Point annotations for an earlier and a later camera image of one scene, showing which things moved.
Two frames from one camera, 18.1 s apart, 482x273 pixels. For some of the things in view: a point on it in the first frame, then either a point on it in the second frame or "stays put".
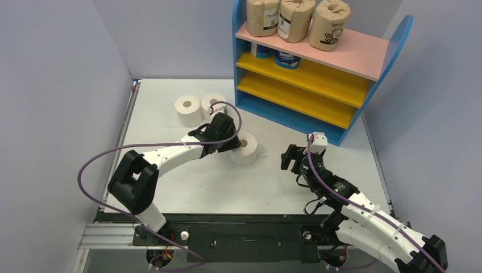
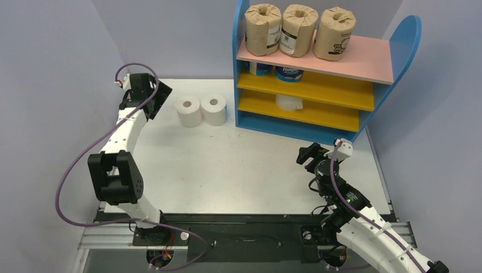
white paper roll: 207,101 stays put
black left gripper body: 231,144 to 152,81
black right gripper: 296,157 to 314,156
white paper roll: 245,155 to 289,103
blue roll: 286,61 to 289,75
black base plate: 229,238 stays put
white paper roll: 188,109 stays put
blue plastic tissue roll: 264,52 to 264,69
